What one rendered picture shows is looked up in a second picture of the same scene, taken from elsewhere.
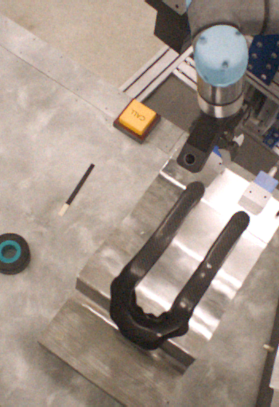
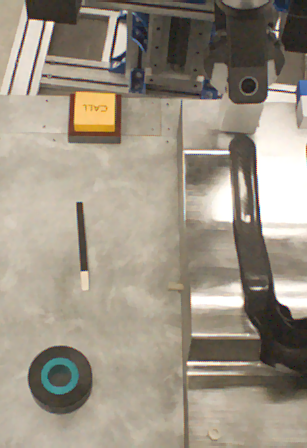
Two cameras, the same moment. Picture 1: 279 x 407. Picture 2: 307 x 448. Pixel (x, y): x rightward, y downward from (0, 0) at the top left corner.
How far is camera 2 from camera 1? 0.36 m
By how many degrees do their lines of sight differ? 14
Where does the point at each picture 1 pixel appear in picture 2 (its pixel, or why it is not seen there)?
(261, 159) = not seen: hidden behind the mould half
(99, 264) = (209, 302)
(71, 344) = (236, 434)
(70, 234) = (117, 307)
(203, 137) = (249, 48)
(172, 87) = not seen: hidden behind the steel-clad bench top
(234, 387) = not seen: outside the picture
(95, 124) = (45, 153)
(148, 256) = (252, 258)
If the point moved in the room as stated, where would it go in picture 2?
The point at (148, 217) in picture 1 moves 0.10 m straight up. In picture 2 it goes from (211, 214) to (220, 174)
